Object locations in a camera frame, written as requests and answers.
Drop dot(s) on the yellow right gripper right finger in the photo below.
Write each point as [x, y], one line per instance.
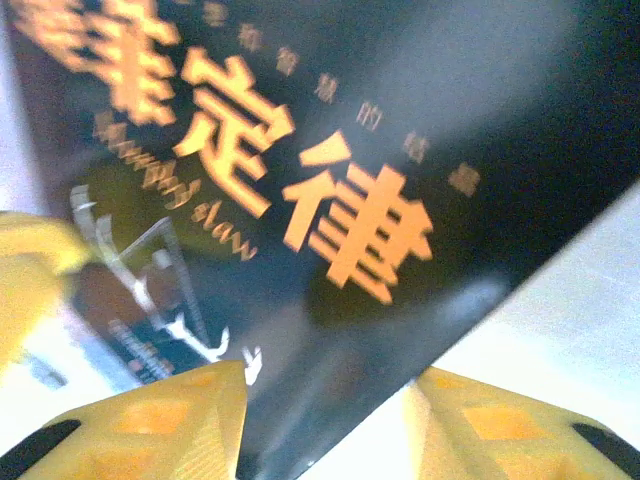
[500, 440]

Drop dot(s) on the black book orange Chinese title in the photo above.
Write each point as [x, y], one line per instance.
[400, 125]

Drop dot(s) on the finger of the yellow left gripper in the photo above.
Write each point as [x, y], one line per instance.
[30, 270]

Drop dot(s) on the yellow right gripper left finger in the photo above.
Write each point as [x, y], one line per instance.
[150, 435]

